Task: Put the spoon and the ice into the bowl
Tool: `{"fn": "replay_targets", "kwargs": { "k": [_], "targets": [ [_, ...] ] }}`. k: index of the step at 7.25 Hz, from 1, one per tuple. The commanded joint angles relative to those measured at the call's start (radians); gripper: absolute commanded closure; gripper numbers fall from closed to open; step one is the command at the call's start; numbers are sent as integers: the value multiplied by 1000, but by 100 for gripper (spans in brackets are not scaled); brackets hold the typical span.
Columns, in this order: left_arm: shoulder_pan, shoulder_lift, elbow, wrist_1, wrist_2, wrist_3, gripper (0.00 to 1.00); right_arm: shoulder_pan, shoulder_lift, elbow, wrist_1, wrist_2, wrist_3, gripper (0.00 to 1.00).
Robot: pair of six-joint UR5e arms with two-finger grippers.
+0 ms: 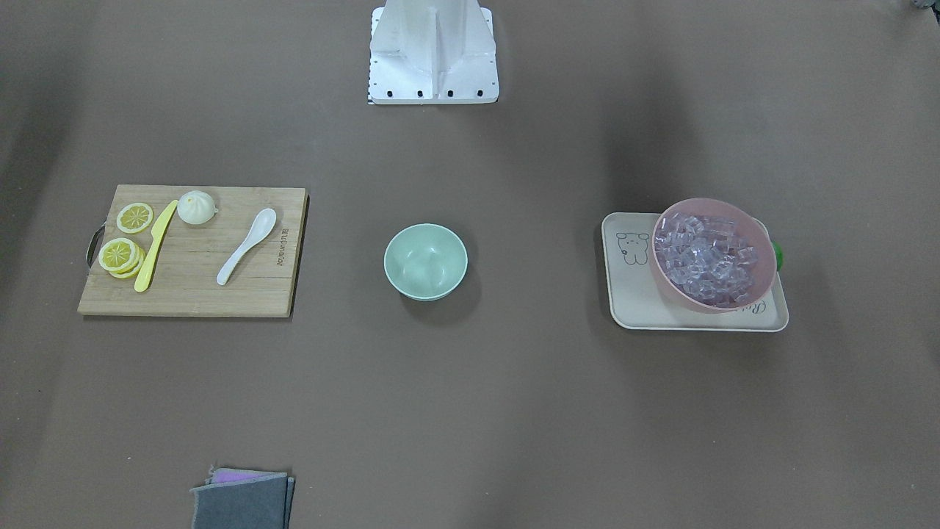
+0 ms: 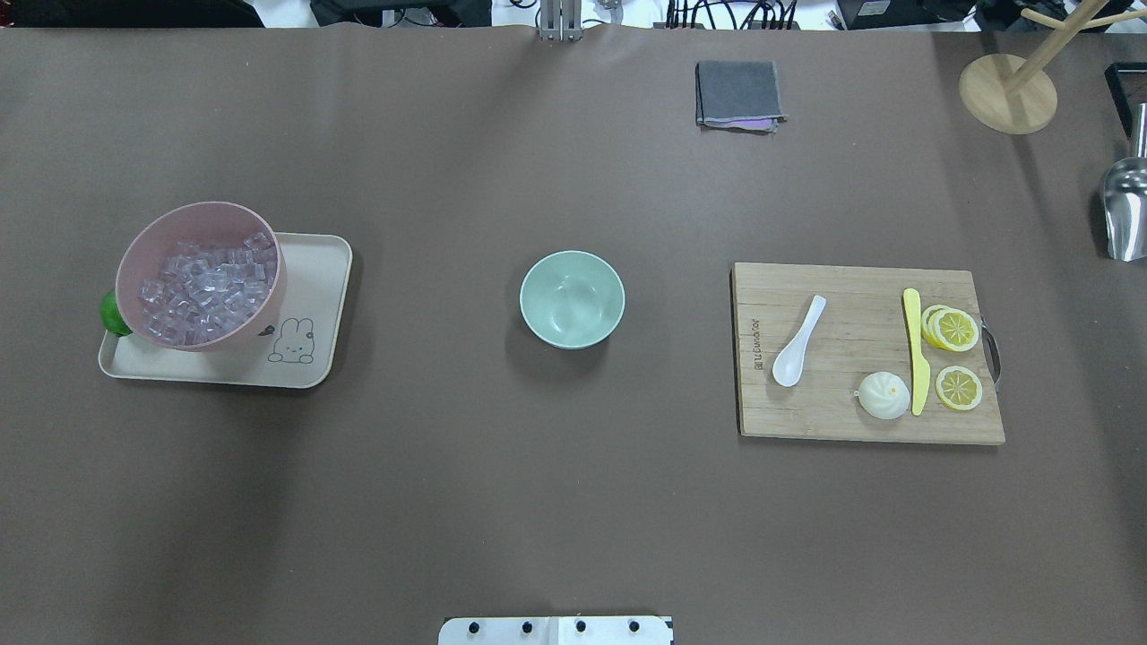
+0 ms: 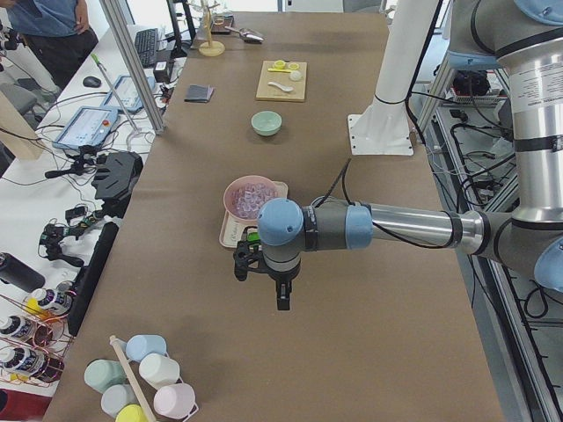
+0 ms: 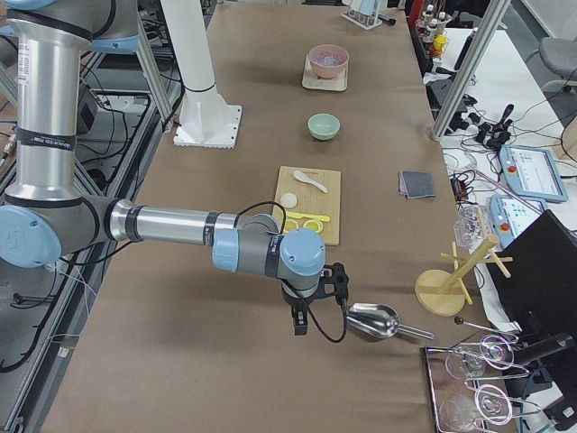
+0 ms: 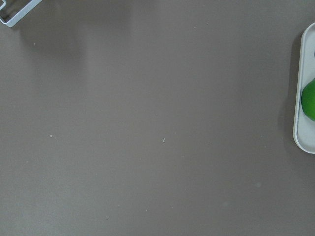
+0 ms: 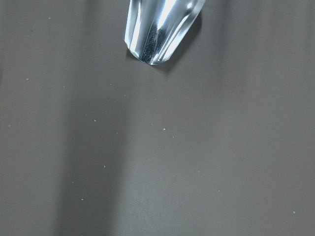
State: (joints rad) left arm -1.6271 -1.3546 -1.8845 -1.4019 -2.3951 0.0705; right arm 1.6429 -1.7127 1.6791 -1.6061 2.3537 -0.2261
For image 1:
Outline white ceramic spoon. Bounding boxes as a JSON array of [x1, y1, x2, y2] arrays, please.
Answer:
[[216, 208, 278, 286]]

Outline mint green bowl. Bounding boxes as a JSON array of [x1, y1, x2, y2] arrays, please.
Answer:
[[383, 223, 469, 302]]

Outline pile of clear ice cubes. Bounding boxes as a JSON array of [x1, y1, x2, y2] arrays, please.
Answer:
[[654, 212, 759, 308]]

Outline pink bowl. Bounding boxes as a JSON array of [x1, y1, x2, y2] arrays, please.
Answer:
[[651, 198, 778, 314]]

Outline beige rabbit tray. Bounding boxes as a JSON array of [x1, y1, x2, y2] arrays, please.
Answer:
[[601, 213, 789, 334]]

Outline bamboo cutting board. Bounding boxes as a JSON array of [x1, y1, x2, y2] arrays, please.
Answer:
[[78, 184, 308, 318]]

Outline green lime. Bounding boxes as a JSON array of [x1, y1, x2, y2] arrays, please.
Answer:
[[771, 240, 784, 273]]

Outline yellow plastic knife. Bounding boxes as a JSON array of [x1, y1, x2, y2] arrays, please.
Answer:
[[134, 200, 178, 292]]

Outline folded grey cloth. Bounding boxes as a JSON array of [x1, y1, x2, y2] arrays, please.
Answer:
[[190, 467, 295, 528]]

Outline single lemon slice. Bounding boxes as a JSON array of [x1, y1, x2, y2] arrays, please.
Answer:
[[115, 202, 156, 234]]

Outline stacked lemon slices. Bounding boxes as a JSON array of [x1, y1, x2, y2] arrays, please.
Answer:
[[98, 237, 147, 280]]

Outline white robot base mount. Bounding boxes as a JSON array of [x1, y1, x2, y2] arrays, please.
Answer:
[[367, 1, 500, 105]]

